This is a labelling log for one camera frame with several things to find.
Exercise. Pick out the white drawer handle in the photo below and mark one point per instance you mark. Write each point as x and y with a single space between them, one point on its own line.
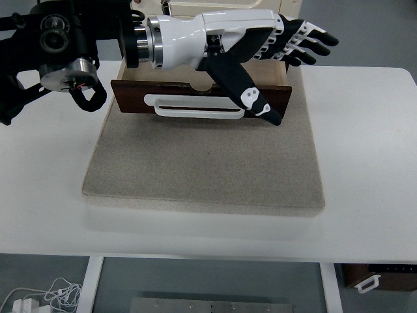
193 106

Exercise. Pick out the white power adapter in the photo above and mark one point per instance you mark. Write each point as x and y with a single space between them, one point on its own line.
25 306

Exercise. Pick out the wooden box white handle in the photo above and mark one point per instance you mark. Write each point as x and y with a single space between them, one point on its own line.
390 277

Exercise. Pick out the cream upper cabinet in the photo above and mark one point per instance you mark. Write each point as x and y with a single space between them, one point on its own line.
194 7

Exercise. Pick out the white table leg frame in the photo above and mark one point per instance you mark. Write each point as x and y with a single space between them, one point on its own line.
90 284

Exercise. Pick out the metal plate on floor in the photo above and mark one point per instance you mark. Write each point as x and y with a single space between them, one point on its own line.
143 304

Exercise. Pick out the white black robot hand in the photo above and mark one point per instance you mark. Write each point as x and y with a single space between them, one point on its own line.
229 75

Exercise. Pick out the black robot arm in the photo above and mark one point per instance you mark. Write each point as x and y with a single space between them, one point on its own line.
53 48

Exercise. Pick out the grey fabric platform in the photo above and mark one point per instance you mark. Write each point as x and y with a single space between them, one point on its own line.
234 166

